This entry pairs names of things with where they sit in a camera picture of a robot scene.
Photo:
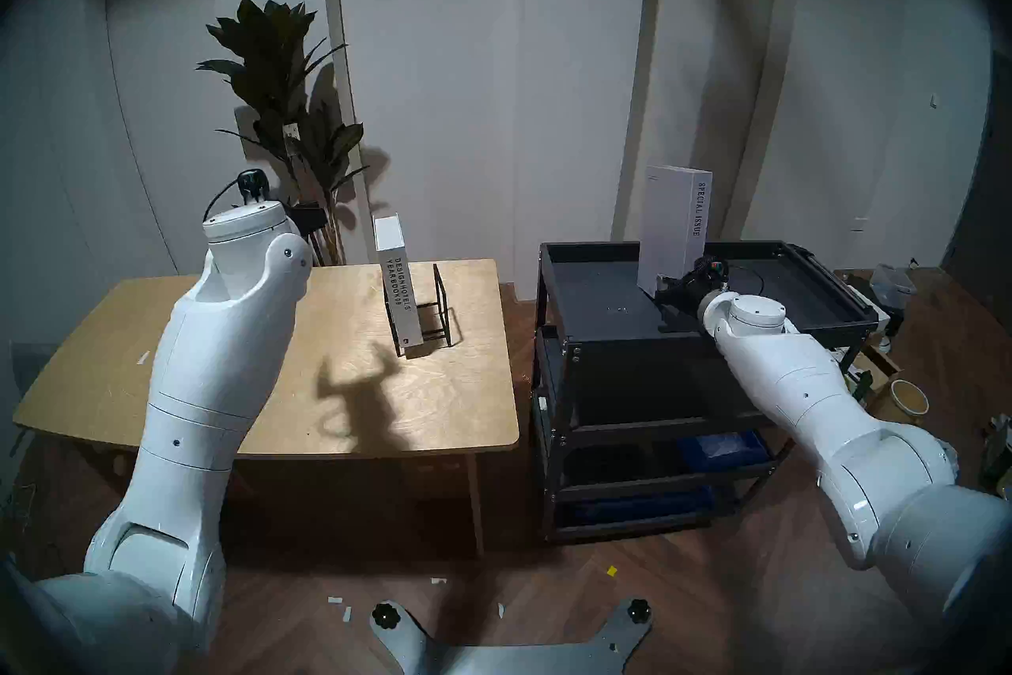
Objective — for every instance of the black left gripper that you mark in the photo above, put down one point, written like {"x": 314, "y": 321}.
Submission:
{"x": 310, "y": 221}

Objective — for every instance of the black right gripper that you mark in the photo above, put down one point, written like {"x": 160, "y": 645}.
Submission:
{"x": 696, "y": 290}

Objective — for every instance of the white Special Issue book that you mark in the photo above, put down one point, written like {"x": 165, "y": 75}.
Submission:
{"x": 668, "y": 230}

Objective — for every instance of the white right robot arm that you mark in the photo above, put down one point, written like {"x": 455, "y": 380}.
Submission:
{"x": 806, "y": 381}

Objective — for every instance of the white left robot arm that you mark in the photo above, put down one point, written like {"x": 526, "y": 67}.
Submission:
{"x": 213, "y": 365}

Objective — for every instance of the black three-tier utility cart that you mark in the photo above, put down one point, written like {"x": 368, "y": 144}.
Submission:
{"x": 609, "y": 286}

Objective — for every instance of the white Design Hotels Yearbook book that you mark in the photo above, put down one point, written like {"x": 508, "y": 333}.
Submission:
{"x": 399, "y": 286}

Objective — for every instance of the blue plastic bin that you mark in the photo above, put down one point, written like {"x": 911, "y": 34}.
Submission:
{"x": 727, "y": 446}

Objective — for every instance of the tall green potted plant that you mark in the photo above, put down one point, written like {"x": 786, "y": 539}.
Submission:
{"x": 273, "y": 49}

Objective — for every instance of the light wooden table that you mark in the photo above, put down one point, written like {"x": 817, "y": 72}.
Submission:
{"x": 379, "y": 404}

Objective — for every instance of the white rectangular box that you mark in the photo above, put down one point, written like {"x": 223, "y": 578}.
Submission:
{"x": 874, "y": 302}

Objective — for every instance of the brown cardboard box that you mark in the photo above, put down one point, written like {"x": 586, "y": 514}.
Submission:
{"x": 877, "y": 365}

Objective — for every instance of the clear plastic storage box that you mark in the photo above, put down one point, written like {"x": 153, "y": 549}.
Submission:
{"x": 893, "y": 284}

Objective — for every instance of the yellow plastic bucket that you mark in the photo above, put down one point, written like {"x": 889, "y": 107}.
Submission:
{"x": 909, "y": 397}

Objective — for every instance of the black star knob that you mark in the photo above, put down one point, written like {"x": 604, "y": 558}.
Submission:
{"x": 385, "y": 616}
{"x": 637, "y": 611}

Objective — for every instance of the dark door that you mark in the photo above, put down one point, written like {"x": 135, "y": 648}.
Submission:
{"x": 988, "y": 207}

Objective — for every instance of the dark clutter pile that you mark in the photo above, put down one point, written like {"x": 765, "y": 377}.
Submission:
{"x": 998, "y": 452}

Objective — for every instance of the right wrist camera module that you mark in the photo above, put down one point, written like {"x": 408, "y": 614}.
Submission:
{"x": 718, "y": 266}

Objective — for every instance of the grey metal robot base plate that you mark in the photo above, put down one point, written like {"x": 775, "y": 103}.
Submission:
{"x": 506, "y": 661}

